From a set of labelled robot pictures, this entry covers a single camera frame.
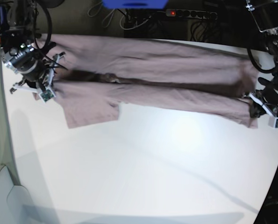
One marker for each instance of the blue plastic bin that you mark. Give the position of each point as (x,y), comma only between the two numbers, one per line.
(135,4)

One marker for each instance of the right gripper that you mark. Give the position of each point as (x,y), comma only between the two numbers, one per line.
(39,77)

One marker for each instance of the mauve t-shirt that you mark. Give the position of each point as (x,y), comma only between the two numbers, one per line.
(99,73)

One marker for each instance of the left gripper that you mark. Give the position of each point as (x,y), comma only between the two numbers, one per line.
(263,102)

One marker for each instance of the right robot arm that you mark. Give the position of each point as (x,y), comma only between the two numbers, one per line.
(19,47)

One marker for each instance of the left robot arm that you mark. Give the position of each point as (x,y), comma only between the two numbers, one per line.
(265,15)

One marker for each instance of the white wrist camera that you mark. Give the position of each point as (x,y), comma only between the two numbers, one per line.
(273,122)
(46,95)

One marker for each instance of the grey chair seat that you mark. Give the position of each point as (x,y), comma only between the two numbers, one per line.
(17,206)

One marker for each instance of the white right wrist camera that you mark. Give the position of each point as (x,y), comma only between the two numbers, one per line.
(46,95)

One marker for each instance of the black power strip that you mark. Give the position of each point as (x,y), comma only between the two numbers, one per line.
(192,14)

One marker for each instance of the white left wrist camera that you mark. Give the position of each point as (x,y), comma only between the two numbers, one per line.
(273,122)

